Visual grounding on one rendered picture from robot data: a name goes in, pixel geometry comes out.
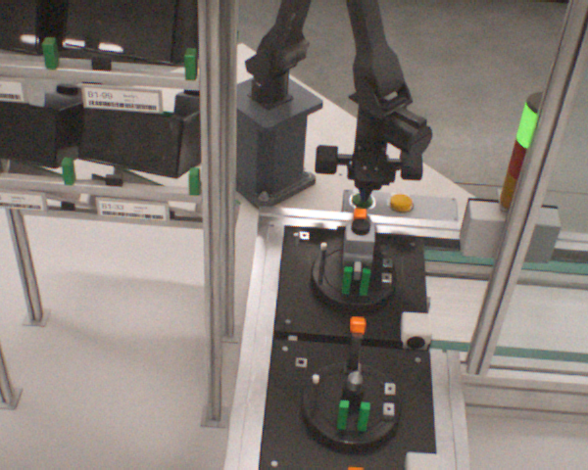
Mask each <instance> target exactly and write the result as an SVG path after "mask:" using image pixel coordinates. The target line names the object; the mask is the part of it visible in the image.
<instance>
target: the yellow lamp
mask: <svg viewBox="0 0 588 470"><path fill-rule="evenodd" d="M516 185H517V179H515V178H514V177H513V176H512V175H511V174H510V172H509V171H508V169H507V172H506V175H505V179H504V182H503V186H502V190H501V194H500V198H499V201H500V204H501V205H502V206H504V207H505V208H506V209H507V210H508V211H509V210H510V208H511V205H512V202H513V198H514V195H515V188H516Z"/></svg>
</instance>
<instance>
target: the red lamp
mask: <svg viewBox="0 0 588 470"><path fill-rule="evenodd" d="M526 151H527V148H525V147H524V146H522V145H521V144H520V143H519V141H518V140H516V138H515V141H514V147H513V150H512V154H511V157H510V161H509V164H508V171H509V172H510V174H511V175H512V176H513V177H514V178H515V179H517V180H518V179H519V175H520V172H521V168H522V165H523V161H524V158H525V155H526Z"/></svg>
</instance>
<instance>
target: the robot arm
mask: <svg viewBox="0 0 588 470"><path fill-rule="evenodd" d="M311 2H312V0H281V4H280V7H279V10H278V14H277V17H276V20H275V23H274V25H273V26H272V27H271V30H270V31H269V32H268V33H267V34H266V35H265V36H264V37H263V39H262V41H261V43H260V45H259V47H258V49H257V54H256V55H255V56H252V57H250V58H249V59H247V60H246V61H244V65H245V69H246V72H248V73H249V74H251V75H253V79H252V80H251V91H249V92H247V96H248V97H250V98H251V99H252V100H254V101H255V102H258V103H259V104H260V105H262V106H263V107H265V108H266V109H268V110H271V109H273V108H275V107H278V106H280V105H282V104H284V103H286V102H289V101H291V100H293V99H294V96H293V95H291V94H290V93H288V88H289V71H290V69H292V68H295V67H297V65H298V63H299V62H301V61H302V60H305V59H306V54H307V50H308V48H309V46H310V43H309V42H308V41H307V40H306V39H305V37H304V34H303V32H302V29H303V25H304V22H305V19H306V16H307V14H308V11H309V8H310V5H311ZM346 3H347V7H348V12H349V16H350V21H351V26H352V30H353V35H354V39H355V44H356V52H357V53H356V57H355V61H354V64H353V74H354V84H355V88H356V92H355V93H353V94H351V95H349V98H350V99H351V100H353V101H354V102H356V103H358V104H359V108H358V117H357V127H356V136H355V146H354V153H353V155H350V154H338V149H339V148H338V146H326V145H318V146H317V147H316V159H315V173H319V174H335V173H336V172H337V168H338V166H339V165H346V166H347V178H348V179H349V180H354V185H355V187H356V188H358V189H359V192H360V195H361V198H362V202H366V201H367V200H368V197H369V195H370V194H371V192H372V191H373V190H379V189H381V187H382V185H388V186H389V183H390V182H391V183H393V182H394V180H395V175H396V170H400V177H401V178H402V179H404V180H422V176H423V159H422V154H423V153H424V152H425V151H426V149H427V148H428V146H429V144H430V142H431V140H432V136H433V133H432V129H431V127H429V126H428V125H427V119H425V118H423V116H420V115H417V114H415V113H413V112H412V111H409V110H407V109H406V107H407V105H409V104H410V103H413V102H414V100H412V97H411V95H410V92H409V91H410V90H409V88H408V86H407V84H406V81H405V79H404V77H403V72H402V69H401V66H400V63H399V60H398V57H397V55H396V54H395V53H394V51H393V50H392V49H391V48H390V47H389V46H388V44H387V41H386V38H385V33H384V28H383V23H382V18H381V13H380V8H379V3H378V0H346ZM393 92H396V93H397V96H395V97H394V98H392V99H390V100H387V99H385V98H384V97H385V96H387V95H389V94H391V93H393ZM387 144H389V145H391V146H393V147H394V148H396V149H398V150H400V155H399V159H390V158H389V156H388V155H386V151H387Z"/></svg>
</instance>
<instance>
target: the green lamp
mask: <svg viewBox="0 0 588 470"><path fill-rule="evenodd" d="M536 118H537V115H536V114H533V113H532V112H531V111H530V110H529V109H528V108H527V107H526V103H525V105H524V109H523V113H522V116H521V120H520V123H519V127H518V131H517V134H516V140H518V141H519V143H520V144H521V145H522V146H524V147H525V148H528V144H529V141H530V137H531V134H532V131H533V127H534V124H535V120H536Z"/></svg>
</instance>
